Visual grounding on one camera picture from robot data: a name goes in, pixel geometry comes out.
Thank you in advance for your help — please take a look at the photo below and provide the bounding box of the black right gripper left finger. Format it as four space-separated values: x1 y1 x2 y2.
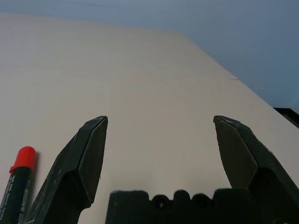
25 115 108 224

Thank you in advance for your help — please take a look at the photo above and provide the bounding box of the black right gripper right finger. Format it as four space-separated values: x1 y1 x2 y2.
213 115 299 224

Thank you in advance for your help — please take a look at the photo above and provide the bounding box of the black whiteboard marker red cap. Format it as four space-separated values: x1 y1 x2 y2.
0 146 37 224

